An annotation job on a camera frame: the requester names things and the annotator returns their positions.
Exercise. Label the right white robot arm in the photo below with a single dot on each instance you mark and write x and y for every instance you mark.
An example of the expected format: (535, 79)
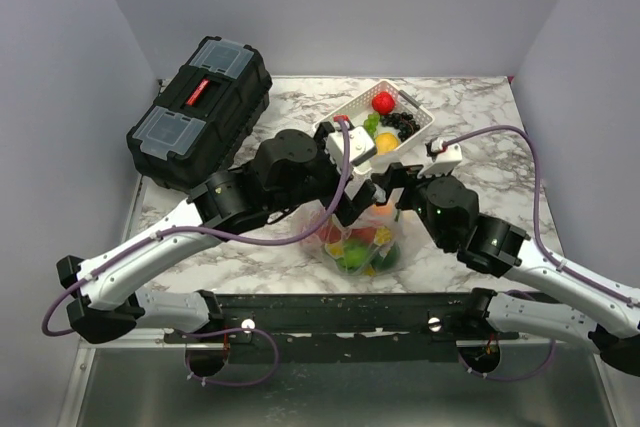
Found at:
(587, 308)

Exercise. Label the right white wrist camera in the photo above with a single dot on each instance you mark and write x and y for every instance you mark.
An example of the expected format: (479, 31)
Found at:
(443, 158)

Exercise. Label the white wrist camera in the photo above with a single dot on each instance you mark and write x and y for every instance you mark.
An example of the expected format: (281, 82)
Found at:
(360, 151)
(443, 158)

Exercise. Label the black plastic toolbox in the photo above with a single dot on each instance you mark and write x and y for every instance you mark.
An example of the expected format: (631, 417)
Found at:
(196, 125)

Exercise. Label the red fake apple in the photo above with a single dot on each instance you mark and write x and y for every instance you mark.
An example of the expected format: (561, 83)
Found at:
(383, 103)

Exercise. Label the white perforated plastic basket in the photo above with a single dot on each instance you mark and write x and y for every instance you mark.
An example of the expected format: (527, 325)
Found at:
(358, 108)

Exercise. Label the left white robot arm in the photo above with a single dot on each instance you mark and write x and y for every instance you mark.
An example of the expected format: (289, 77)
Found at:
(107, 293)

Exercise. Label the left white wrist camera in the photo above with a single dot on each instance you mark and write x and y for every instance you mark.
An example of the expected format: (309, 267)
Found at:
(360, 151)

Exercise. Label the clear plastic bag of fruits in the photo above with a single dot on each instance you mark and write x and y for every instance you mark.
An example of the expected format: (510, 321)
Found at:
(375, 244)

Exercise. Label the green fake grape bunch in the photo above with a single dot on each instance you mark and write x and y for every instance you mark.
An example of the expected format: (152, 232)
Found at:
(371, 124)

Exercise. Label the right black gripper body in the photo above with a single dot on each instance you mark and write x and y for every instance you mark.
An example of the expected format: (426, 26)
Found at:
(412, 196)

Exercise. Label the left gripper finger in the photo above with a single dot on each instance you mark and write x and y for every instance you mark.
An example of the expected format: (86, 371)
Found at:
(369, 194)
(348, 211)

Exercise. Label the dark purple fake grapes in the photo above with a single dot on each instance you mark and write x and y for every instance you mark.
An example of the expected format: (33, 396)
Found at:
(404, 123)

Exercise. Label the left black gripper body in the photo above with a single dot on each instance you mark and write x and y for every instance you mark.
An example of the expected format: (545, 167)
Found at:
(323, 182)

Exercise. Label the black metal mounting rail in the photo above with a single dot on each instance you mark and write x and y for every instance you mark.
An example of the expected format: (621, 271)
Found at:
(342, 328)

